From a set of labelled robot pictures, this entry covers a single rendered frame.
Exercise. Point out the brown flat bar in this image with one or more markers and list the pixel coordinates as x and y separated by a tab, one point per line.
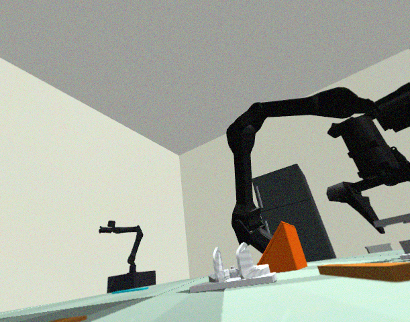
391	272

